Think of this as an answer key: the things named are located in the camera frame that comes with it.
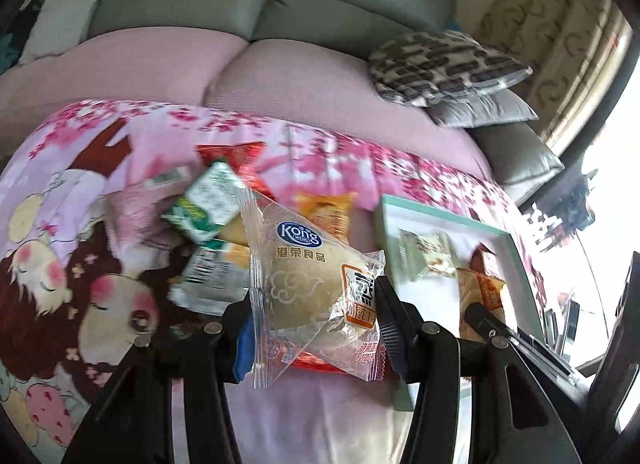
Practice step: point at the pink snack packet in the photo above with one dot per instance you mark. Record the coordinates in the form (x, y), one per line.
(135, 214)

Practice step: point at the small yellow snack packet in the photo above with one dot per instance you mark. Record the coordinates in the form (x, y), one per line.
(236, 246)

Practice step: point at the dark object by window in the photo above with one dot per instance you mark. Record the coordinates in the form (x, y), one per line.
(582, 194)

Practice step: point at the pink sofa cover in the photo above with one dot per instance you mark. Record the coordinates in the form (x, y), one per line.
(280, 78)

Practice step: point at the white cushion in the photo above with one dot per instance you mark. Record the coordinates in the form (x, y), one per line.
(60, 23)

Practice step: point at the small pale green packet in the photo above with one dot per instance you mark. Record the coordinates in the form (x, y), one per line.
(425, 250)

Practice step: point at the clear bun packet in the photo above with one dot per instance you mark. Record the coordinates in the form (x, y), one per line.
(300, 284)

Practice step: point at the printed cartoon blanket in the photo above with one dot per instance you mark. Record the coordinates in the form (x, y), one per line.
(90, 224)

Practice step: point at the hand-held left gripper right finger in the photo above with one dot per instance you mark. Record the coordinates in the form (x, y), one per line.
(396, 346)

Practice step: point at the small red packet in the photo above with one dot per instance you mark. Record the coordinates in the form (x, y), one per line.
(484, 260)

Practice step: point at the black and white patterned pillow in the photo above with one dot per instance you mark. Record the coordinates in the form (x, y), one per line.
(440, 68)

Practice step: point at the dark and teal clothes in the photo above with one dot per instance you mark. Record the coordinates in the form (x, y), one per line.
(12, 38)

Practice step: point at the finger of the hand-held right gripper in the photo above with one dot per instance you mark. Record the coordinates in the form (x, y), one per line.
(481, 320)

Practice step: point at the patterned beige curtain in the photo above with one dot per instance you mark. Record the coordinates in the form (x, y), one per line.
(555, 33)

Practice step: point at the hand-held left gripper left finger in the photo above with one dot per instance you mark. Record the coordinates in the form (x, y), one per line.
(243, 349)

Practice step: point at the flat red snack packet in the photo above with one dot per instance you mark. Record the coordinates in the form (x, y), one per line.
(320, 361)

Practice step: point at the green and white snack packet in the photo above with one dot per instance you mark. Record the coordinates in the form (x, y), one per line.
(207, 199)

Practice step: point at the orange brown snack packet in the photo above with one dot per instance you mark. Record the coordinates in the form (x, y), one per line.
(482, 291)

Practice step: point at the shiny red snack packet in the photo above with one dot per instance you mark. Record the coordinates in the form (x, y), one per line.
(240, 153)

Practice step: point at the orange yellow snack packet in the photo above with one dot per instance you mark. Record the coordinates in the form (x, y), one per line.
(325, 211)

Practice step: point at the grey pillow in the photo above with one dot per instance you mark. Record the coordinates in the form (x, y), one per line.
(490, 108)

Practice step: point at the teal shallow box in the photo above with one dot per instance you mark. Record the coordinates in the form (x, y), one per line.
(450, 224)

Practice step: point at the silver barcode snack packet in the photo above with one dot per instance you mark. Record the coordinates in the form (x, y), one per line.
(210, 274)

